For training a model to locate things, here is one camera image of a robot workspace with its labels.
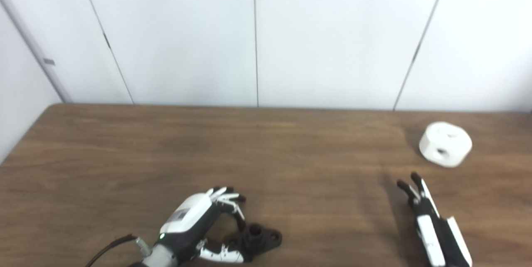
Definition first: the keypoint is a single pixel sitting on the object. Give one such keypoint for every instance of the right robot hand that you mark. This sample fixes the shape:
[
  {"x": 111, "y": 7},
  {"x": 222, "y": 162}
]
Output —
[{"x": 436, "y": 233}]

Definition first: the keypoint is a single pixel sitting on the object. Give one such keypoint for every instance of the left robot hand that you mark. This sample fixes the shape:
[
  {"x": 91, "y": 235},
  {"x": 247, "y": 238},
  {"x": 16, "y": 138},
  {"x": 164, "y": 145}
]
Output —
[{"x": 189, "y": 217}]

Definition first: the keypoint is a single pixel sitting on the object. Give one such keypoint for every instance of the black flanged holder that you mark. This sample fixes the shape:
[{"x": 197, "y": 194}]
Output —
[{"x": 258, "y": 238}]

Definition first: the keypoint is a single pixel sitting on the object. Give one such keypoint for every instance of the round white piece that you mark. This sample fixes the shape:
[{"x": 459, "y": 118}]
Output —
[{"x": 444, "y": 144}]

